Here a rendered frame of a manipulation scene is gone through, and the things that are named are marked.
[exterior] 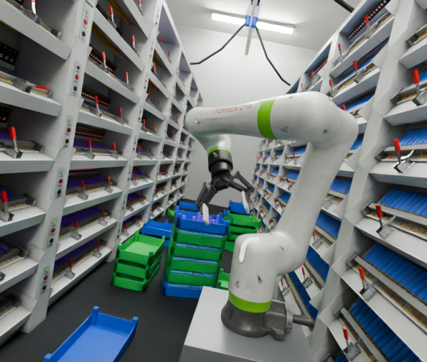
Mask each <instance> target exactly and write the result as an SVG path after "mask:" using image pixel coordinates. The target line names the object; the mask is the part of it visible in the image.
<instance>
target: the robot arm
mask: <svg viewBox="0 0 427 362"><path fill-rule="evenodd" d="M184 123H185V126H186V129H187V131H188V132H189V133H190V134H191V135H192V136H193V137H194V138H195V139H196V140H197V141H198V142H199V143H200V144H201V145H202V146H203V147H204V148H205V150H206V151H207V159H208V170H209V172H210V173H211V178H212V180H211V182H208V183H206V182H203V187H202V190H201V192H200V194H199V196H198V198H197V200H196V202H195V205H196V206H197V207H198V208H199V209H200V212H201V214H202V215H203V221H204V222H205V224H206V225H207V226H208V225H209V214H208V207H207V205H208V204H209V202H210V201H211V199H212V198H213V197H214V196H215V194H217V193H218V191H221V190H224V189H228V188H229V187H231V188H234V189H236V190H238V191H240V192H241V193H242V196H243V204H244V208H245V211H246V213H247V214H249V213H250V211H249V207H248V203H249V202H250V193H251V192H254V191H255V190H254V189H253V186H252V185H251V184H250V183H249V182H248V181H247V180H246V179H245V178H244V177H243V176H242V175H241V174H240V172H239V171H237V172H236V174H234V175H232V170H233V160H232V155H231V148H232V141H231V138H230V137H229V135H228V134H234V135H243V136H254V137H258V138H264V139H277V140H286V141H307V142H308V143H309V144H308V147H307V151H306V154H305V157H304V161H303V164H302V166H301V170H300V173H299V176H298V179H297V181H296V184H295V186H294V189H293V192H292V193H291V197H290V198H289V200H288V203H287V205H286V208H285V210H284V212H283V214H282V216H281V218H280V220H279V222H278V224H277V226H276V227H275V229H274V231H273V233H250V234H243V235H241V236H238V237H237V238H236V240H235V245H234V250H233V259H232V264H231V269H230V278H229V284H228V292H229V295H228V299H227V302H226V304H225V306H224V307H223V308H222V310H221V316H220V317H221V320H222V323H223V324H224V325H225V326H226V327H227V328H228V329H229V330H231V331H233V332H234V333H237V334H238V335H242V336H245V337H249V338H260V337H264V336H266V335H268V334H270V335H272V336H273V337H274V338H275V339H278V340H283V337H284V335H285V334H286V329H288V328H289V329H292V323H296V324H299V325H305V326H308V327H311V328H313V327H314V323H315V322H314V319H311V318H308V317H302V316H299V315H293V313H292V311H291V310H290V309H286V307H285V303H281V302H275V301H272V300H273V295H274V290H275V285H276V277H279V276H281V275H284V274H287V273H289V272H293V271H295V270H297V269H299V268H300V267H301V266H302V265H303V263H304V262H305V260H306V255H307V251H308V248H309V243H310V240H311V236H312V233H313V231H314V226H315V224H316V221H317V218H318V216H319V213H320V210H321V208H322V205H323V203H324V200H325V198H326V196H327V193H328V192H329V189H330V187H331V185H332V183H333V181H334V178H335V176H336V174H337V172H338V171H339V168H340V167H341V165H342V163H343V161H344V159H345V157H346V156H347V154H348V152H349V150H350V149H351V147H352V145H353V144H354V142H355V140H356V138H357V135H358V131H359V127H358V123H357V121H356V119H355V118H354V116H353V115H352V114H350V113H348V112H346V111H343V110H342V109H340V108H339V107H337V106H336V105H335V104H334V102H333V101H332V100H331V99H330V98H329V97H328V96H326V95H325V94H323V93H320V92H316V91H309V92H303V93H294V94H289V95H284V96H277V97H273V98H267V99H262V100H259V101H254V102H251V103H244V104H240V105H236V106H226V107H216V108H204V107H196V108H193V109H191V110H190V111H189V112H188V113H187V115H186V117H185V120H184ZM234 178H236V179H237V180H240V181H241V182H242V183H243V184H244V186H245V187H243V186H242V185H239V184H238V183H236V182H233V180H234ZM210 186H211V187H210ZM208 190H209V191H208Z"/></svg>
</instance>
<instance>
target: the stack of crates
mask: <svg viewBox="0 0 427 362"><path fill-rule="evenodd" d="M165 238H166V236H162V239H160V238H154V237H150V236H144V235H141V234H139V231H138V230H137V231H136V234H135V235H134V236H132V237H131V238H130V239H129V240H127V241H126V242H125V243H124V244H121V243H120V244H118V248H117V252H116V260H115V264H114V268H113V276H112V280H111V285H113V286H117V287H122V288H126V289H131V290H134V291H138V292H143V293H145V292H146V290H147V289H148V287H149V285H150V284H151V282H152V281H153V279H154V277H155V276H156V274H157V273H158V271H159V267H160V263H161V256H162V252H163V248H164V242H165Z"/></svg>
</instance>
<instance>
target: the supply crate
mask: <svg viewBox="0 0 427 362"><path fill-rule="evenodd" d="M183 215H185V216H186V217H185V219H182V216H183ZM192 216H194V217H196V218H195V221H192ZM209 216H211V217H212V220H213V219H214V220H215V221H216V218H217V216H215V215H209ZM219 216H220V218H219V222H218V224H215V223H209V225H208V226H207V225H206V224H205V222H201V221H196V219H197V213H193V212H189V211H183V210H179V206H176V210H175V214H174V222H175V227H176V228H182V229H187V230H193V231H202V232H208V233H218V234H223V235H227V232H228V228H229V224H230V221H224V220H223V219H222V213H219Z"/></svg>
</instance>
